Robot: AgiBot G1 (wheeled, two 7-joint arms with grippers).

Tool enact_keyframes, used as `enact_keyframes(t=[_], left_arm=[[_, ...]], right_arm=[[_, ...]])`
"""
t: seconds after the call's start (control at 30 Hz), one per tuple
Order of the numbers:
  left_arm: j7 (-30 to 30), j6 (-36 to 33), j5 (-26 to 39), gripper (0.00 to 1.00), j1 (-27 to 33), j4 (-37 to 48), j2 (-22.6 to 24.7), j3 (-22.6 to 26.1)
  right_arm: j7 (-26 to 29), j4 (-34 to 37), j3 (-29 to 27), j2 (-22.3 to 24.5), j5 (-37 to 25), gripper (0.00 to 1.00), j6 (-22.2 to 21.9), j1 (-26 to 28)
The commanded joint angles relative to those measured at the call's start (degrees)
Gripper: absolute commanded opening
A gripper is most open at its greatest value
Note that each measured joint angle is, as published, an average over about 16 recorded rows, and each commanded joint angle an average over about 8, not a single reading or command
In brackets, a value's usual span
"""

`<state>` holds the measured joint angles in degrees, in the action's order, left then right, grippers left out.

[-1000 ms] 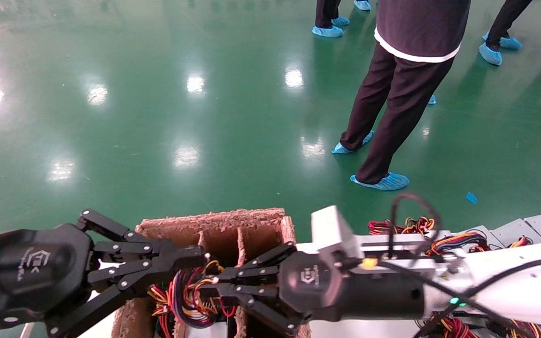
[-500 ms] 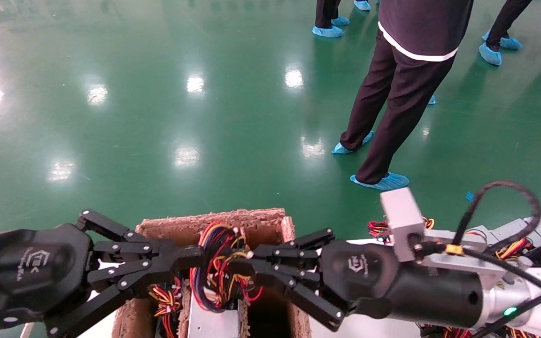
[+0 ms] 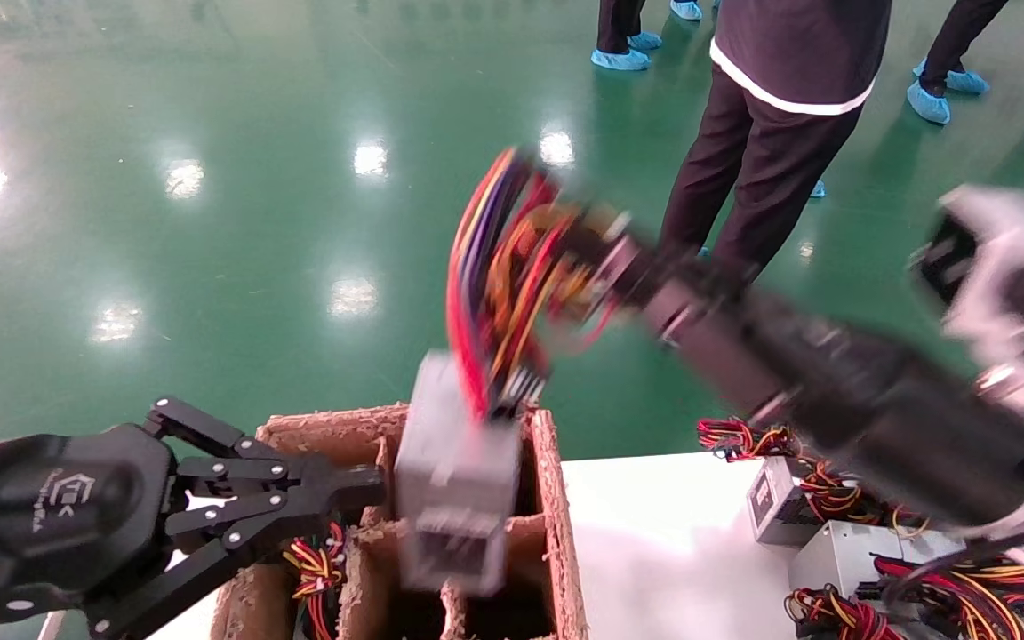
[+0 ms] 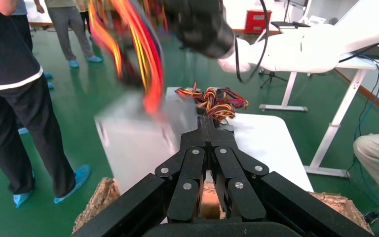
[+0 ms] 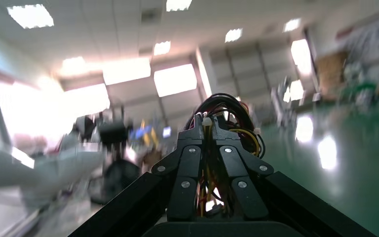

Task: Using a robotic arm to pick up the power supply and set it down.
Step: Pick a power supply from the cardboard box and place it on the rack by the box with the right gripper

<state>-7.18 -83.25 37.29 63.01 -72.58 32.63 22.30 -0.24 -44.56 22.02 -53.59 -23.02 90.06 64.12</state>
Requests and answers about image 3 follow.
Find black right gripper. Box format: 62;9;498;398
645;293;1024;525

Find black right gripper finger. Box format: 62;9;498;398
588;213;744;312

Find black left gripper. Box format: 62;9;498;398
0;396;387;640

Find grey power supply purple cables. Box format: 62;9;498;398
395;147;628;596

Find person in dark trousers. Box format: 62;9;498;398
659;0;893;281

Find brown cardboard divider box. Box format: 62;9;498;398
210;404;588;640

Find person legs black trousers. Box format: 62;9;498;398
918;0;1009;90
596;0;646;54

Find grey power supply unit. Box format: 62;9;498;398
788;520;966;614

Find power supply red yellow cables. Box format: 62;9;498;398
284;523;351;640

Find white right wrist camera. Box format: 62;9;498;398
910;184;1024;356

